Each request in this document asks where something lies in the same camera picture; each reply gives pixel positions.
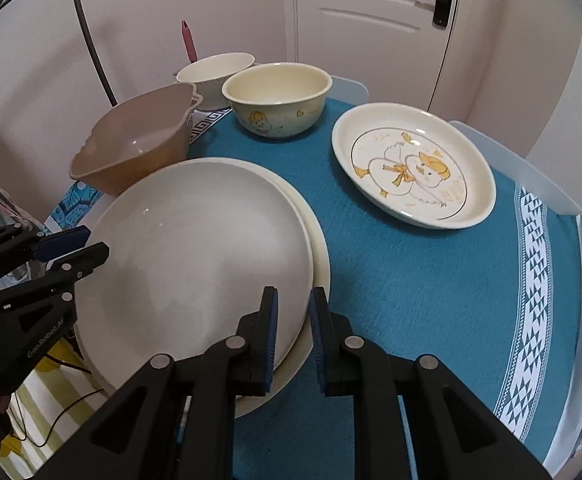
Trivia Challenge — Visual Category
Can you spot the plain white bowl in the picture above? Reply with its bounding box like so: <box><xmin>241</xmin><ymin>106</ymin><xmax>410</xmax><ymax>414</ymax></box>
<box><xmin>176</xmin><ymin>52</ymin><xmax>256</xmax><ymax>111</ymax></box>

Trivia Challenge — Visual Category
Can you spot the grey curved tube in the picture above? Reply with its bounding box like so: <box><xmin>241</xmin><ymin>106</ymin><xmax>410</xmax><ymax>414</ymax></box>
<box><xmin>68</xmin><ymin>0</ymin><xmax>118</xmax><ymax>106</ymax></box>

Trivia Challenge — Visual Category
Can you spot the large cream plate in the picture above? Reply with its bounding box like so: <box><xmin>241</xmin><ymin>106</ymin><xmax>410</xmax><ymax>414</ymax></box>
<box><xmin>77</xmin><ymin>157</ymin><xmax>332</xmax><ymax>419</ymax></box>

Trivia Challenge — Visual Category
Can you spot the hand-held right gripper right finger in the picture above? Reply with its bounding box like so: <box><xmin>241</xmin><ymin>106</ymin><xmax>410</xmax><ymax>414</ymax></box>
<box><xmin>310</xmin><ymin>286</ymin><xmax>554</xmax><ymax>480</ymax></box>

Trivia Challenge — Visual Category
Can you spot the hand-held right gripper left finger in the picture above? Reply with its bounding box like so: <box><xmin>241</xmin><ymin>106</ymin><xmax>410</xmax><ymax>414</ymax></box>
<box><xmin>53</xmin><ymin>286</ymin><xmax>278</xmax><ymax>480</ymax></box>

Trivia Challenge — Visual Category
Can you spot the yellow green striped blanket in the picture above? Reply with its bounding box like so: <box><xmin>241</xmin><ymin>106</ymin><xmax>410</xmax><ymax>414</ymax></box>
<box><xmin>0</xmin><ymin>345</ymin><xmax>108</xmax><ymax>480</ymax></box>

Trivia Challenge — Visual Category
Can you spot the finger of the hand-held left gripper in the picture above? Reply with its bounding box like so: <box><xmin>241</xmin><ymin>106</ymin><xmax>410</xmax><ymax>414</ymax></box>
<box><xmin>0</xmin><ymin>242</ymin><xmax>111</xmax><ymax>312</ymax></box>
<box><xmin>0</xmin><ymin>225</ymin><xmax>92</xmax><ymax>277</ymax></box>

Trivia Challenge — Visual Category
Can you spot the large white plate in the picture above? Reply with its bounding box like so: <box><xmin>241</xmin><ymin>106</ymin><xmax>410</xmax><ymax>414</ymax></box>
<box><xmin>73</xmin><ymin>158</ymin><xmax>314</xmax><ymax>395</ymax></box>

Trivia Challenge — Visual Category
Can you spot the brown plate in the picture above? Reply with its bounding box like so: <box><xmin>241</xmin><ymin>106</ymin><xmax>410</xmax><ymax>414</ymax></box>
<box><xmin>68</xmin><ymin>82</ymin><xmax>204</xmax><ymax>197</ymax></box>

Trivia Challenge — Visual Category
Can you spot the black cable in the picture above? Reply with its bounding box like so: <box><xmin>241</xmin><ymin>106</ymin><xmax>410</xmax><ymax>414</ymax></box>
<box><xmin>8</xmin><ymin>352</ymin><xmax>104</xmax><ymax>449</ymax></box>

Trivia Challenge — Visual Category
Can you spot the teal tablecloth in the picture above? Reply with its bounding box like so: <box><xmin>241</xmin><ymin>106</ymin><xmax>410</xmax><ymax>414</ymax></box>
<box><xmin>186</xmin><ymin>97</ymin><xmax>582</xmax><ymax>480</ymax></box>

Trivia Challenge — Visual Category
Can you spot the cream duck print bowl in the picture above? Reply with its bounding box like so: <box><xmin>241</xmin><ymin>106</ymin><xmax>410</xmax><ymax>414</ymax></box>
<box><xmin>221</xmin><ymin>62</ymin><xmax>332</xmax><ymax>139</ymax></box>

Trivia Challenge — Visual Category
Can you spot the pink handle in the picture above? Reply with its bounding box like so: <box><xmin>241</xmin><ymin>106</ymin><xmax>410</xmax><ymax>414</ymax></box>
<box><xmin>180</xmin><ymin>20</ymin><xmax>198</xmax><ymax>64</ymax></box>

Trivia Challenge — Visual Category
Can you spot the white panel door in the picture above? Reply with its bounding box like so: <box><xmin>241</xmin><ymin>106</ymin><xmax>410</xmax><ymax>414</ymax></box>
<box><xmin>283</xmin><ymin>0</ymin><xmax>465</xmax><ymax>113</ymax></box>

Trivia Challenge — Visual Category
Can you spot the duck print plate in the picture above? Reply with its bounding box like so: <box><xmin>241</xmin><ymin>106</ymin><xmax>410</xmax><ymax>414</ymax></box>
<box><xmin>332</xmin><ymin>102</ymin><xmax>496</xmax><ymax>230</ymax></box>

